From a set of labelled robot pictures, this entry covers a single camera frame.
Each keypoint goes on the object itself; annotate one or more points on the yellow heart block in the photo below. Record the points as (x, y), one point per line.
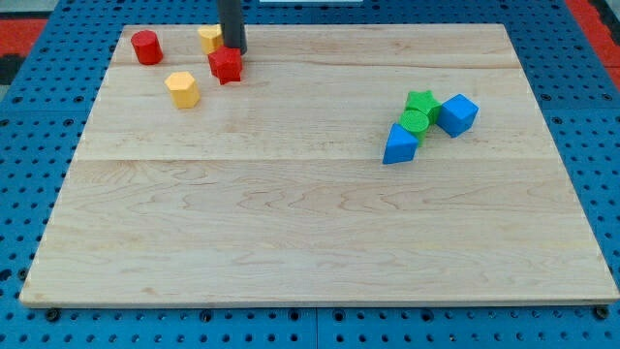
(211, 38)

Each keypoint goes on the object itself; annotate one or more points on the green star block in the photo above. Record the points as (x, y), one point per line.
(425, 102)

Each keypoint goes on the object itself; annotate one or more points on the red star block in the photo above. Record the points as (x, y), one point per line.
(226, 64)

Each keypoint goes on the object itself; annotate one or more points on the light wooden board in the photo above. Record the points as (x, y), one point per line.
(271, 191)

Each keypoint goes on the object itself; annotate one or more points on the blue triangle block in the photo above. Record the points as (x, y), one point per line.
(401, 146)

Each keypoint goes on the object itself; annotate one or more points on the green cylinder block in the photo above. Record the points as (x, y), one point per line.
(416, 123)

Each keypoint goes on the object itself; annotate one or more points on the yellow hexagon block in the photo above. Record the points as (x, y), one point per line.
(183, 89)

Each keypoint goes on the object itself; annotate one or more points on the blue cube block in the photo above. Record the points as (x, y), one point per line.
(457, 115)

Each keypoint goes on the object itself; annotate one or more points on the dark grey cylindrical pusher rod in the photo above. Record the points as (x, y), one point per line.
(232, 24)

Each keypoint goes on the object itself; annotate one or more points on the red cylinder block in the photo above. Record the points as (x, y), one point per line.
(146, 47)

